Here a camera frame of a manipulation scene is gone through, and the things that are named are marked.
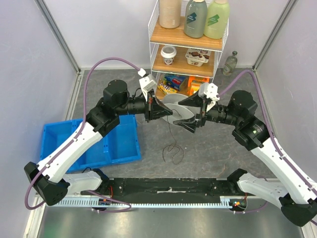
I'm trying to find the blue plastic compartment bin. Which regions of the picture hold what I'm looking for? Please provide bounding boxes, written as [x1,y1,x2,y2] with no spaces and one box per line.
[40,115,141,173]

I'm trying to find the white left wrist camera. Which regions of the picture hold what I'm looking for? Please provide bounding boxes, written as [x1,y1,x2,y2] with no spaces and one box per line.
[138,68,157,102]

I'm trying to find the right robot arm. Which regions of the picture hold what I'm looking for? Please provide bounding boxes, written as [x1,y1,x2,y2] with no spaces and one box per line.
[174,90,317,227]

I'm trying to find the white yogurt cup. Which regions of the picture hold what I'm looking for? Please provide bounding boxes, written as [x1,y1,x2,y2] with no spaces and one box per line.
[160,45,177,65]

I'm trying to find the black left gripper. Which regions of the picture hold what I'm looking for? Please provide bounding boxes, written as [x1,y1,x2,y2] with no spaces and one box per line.
[116,89,173,123]

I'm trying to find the blue snack box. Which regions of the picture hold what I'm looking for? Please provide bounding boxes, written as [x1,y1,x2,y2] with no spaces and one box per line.
[163,74,188,91]

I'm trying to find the right aluminium frame post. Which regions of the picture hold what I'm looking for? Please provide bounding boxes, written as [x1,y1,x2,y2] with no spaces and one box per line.
[252,0,298,72]

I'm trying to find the clear glass bottle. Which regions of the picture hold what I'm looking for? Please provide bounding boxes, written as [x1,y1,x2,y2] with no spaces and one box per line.
[222,51,238,75]

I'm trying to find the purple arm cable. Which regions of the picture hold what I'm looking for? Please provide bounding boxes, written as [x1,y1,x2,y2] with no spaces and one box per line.
[24,57,143,213]
[216,69,317,226]

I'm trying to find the yellow candy bag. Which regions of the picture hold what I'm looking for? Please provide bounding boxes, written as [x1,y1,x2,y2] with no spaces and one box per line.
[158,82,177,95]

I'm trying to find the grey slotted cable duct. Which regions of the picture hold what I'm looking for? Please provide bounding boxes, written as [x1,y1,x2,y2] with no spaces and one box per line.
[53,196,232,209]

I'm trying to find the left aluminium frame post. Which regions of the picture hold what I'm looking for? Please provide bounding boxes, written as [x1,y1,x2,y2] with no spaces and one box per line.
[34,0,81,74]

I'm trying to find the orange snack box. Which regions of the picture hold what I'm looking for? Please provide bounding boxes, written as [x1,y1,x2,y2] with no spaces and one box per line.
[187,76,210,96]

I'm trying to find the beige bottle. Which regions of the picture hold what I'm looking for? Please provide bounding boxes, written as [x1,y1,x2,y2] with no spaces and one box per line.
[159,0,182,29]

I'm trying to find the aluminium frame post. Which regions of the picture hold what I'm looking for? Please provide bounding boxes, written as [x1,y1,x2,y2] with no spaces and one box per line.
[252,0,298,72]
[34,0,81,74]

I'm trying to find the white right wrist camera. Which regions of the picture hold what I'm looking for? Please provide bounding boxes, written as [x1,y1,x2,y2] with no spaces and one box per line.
[198,82,219,112]

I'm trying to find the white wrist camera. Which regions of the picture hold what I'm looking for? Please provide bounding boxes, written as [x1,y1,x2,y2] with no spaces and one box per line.
[138,68,157,102]
[198,82,219,112]

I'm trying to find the grey green bottle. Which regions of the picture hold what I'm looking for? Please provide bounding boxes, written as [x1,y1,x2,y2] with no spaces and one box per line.
[184,0,208,39]

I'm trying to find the white wire shelf rack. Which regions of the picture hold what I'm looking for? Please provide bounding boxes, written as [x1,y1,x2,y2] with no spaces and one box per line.
[148,0,229,84]

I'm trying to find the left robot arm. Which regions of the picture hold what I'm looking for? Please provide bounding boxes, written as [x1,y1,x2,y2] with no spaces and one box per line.
[24,77,172,206]

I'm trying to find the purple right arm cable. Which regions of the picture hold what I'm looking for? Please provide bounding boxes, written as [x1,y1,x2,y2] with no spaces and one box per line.
[216,69,317,226]

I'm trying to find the chocolate dessert tub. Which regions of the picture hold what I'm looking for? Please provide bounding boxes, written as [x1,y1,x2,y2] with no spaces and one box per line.
[185,48,211,67]

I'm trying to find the light green bottle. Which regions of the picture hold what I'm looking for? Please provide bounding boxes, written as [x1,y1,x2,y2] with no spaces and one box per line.
[204,0,230,39]

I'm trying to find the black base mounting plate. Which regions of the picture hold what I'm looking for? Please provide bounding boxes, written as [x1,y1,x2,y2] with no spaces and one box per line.
[95,178,245,204]

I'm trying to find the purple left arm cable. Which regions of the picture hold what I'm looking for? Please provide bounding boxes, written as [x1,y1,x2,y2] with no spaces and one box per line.
[24,57,143,213]

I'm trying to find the grey plastic cable spool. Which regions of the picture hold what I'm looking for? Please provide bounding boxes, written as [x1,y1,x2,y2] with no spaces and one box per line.
[162,94,200,124]

